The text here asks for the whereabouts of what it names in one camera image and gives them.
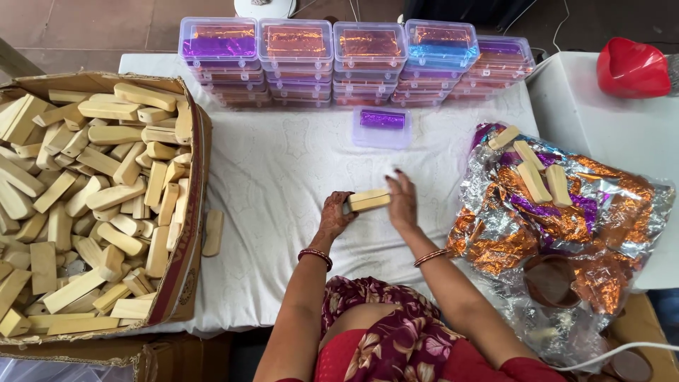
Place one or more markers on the person's left hand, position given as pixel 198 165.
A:
pixel 333 217

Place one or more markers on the person's right hand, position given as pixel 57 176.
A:
pixel 402 207

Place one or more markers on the person's right fingers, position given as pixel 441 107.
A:
pixel 395 183

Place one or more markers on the person's left fingers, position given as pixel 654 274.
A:
pixel 350 207

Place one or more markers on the pale wooden block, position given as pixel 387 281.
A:
pixel 558 185
pixel 213 232
pixel 370 200
pixel 534 182
pixel 503 137
pixel 529 155

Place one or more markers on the clear box with purple foil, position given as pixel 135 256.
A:
pixel 382 127

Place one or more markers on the white patterned tablecloth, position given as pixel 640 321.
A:
pixel 276 175

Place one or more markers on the thin red gold bangles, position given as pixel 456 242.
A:
pixel 430 257

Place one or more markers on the stacks of clear plastic boxes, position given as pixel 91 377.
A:
pixel 339 63

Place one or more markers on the maroon floral garment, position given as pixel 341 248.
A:
pixel 403 345

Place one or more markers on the large cardboard carton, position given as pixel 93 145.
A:
pixel 183 265

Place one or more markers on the brown round bowl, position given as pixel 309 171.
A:
pixel 551 281

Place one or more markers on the pile of coloured foil sheets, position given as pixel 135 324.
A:
pixel 599 228

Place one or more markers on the white round base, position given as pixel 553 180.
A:
pixel 265 7

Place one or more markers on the white side table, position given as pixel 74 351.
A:
pixel 610 132

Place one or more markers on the heap of wooden blocks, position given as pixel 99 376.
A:
pixel 90 201

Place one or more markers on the red plastic container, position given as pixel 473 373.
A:
pixel 634 68

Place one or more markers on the flat cardboard box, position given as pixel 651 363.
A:
pixel 106 361

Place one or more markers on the brown round lid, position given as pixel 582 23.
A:
pixel 629 367

